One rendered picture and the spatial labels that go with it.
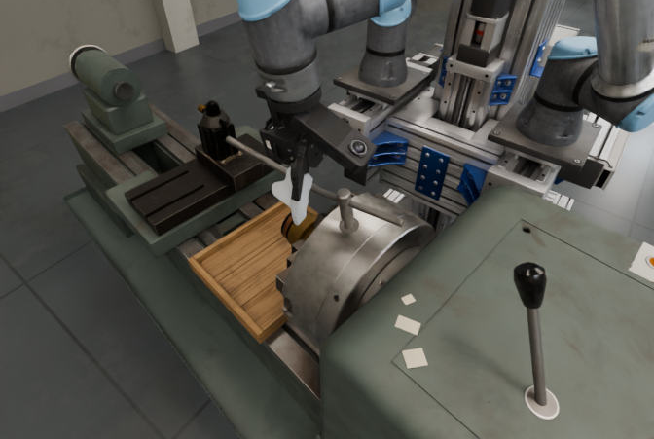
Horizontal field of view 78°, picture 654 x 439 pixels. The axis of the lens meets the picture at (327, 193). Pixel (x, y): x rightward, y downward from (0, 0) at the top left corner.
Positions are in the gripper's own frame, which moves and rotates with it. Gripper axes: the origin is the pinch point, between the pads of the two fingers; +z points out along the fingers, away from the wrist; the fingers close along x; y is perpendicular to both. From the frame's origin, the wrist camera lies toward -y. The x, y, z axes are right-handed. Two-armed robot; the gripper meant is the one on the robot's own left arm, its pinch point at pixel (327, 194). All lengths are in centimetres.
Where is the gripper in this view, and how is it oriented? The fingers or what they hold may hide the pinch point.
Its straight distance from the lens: 66.0
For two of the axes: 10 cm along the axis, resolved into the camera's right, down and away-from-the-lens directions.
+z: 1.3, 6.4, 7.6
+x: -5.3, 6.9, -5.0
